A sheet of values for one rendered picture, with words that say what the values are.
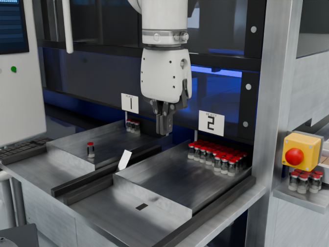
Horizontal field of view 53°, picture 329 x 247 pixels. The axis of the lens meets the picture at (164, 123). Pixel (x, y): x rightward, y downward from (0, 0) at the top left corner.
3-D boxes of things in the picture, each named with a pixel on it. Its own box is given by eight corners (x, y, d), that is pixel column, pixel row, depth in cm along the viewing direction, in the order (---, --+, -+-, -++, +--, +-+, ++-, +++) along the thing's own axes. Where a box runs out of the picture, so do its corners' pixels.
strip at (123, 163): (126, 167, 98) (125, 149, 97) (132, 170, 97) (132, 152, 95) (86, 185, 89) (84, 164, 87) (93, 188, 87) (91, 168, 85)
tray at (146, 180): (189, 148, 113) (189, 139, 112) (261, 171, 96) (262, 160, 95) (113, 185, 88) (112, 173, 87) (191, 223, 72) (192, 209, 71)
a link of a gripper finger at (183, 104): (197, 99, 61) (178, 113, 65) (176, 65, 63) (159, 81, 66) (193, 100, 60) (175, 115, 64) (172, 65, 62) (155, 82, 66)
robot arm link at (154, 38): (198, 29, 62) (197, 45, 63) (162, 28, 67) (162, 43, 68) (168, 31, 56) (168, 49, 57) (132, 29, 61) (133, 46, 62)
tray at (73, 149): (123, 127, 134) (123, 119, 133) (172, 143, 118) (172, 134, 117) (47, 152, 110) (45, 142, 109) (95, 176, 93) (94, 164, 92)
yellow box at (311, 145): (291, 155, 88) (294, 130, 85) (319, 162, 83) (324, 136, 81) (279, 164, 82) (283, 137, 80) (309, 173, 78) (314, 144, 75)
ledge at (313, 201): (292, 177, 97) (293, 171, 96) (340, 192, 89) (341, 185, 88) (272, 196, 87) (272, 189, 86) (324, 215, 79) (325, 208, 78)
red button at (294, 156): (289, 159, 82) (291, 143, 80) (305, 163, 79) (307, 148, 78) (282, 163, 79) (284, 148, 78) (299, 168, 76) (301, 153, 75)
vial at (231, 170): (229, 172, 95) (230, 158, 94) (236, 174, 94) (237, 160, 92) (225, 175, 94) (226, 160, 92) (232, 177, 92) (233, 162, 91)
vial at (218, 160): (216, 167, 98) (217, 153, 97) (223, 170, 97) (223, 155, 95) (212, 170, 96) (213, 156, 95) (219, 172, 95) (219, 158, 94)
